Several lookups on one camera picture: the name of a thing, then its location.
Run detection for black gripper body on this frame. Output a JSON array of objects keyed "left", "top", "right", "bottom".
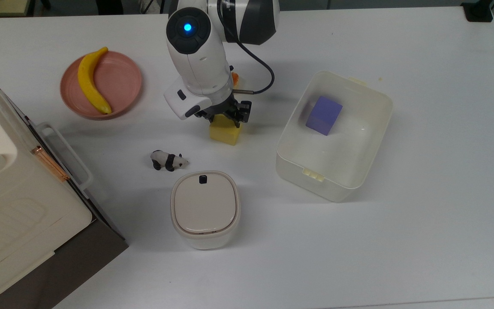
[{"left": 211, "top": 95, "right": 235, "bottom": 115}]

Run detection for yellow foam cube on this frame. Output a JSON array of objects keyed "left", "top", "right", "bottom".
[{"left": 210, "top": 114, "right": 242, "bottom": 146}]

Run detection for purple cube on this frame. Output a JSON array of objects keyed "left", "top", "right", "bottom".
[{"left": 305, "top": 95, "right": 343, "bottom": 136}]

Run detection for white plastic box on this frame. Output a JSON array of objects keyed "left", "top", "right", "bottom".
[{"left": 275, "top": 71, "right": 393, "bottom": 203}]

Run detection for panda figurine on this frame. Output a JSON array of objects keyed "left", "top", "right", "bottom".
[{"left": 150, "top": 149, "right": 189, "bottom": 173}]

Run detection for pink plate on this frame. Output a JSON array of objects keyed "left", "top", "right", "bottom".
[{"left": 60, "top": 51, "right": 143, "bottom": 120}]

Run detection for beige lidded bin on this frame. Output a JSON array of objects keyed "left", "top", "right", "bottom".
[{"left": 170, "top": 170, "right": 241, "bottom": 250}]

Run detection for yellow toy banana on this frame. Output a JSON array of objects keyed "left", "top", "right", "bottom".
[{"left": 78, "top": 47, "right": 113, "bottom": 115}]

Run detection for cream toy kitchen cabinet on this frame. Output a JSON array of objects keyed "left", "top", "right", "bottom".
[{"left": 0, "top": 62, "right": 93, "bottom": 307}]

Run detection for black table clamp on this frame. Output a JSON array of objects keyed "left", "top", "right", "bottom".
[{"left": 461, "top": 2, "right": 494, "bottom": 23}]

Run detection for white drawer handle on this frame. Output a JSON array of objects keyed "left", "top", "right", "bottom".
[{"left": 37, "top": 122, "right": 94, "bottom": 191}]

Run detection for copper cabinet handle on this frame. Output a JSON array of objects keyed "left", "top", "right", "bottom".
[{"left": 30, "top": 145, "right": 70, "bottom": 183}]

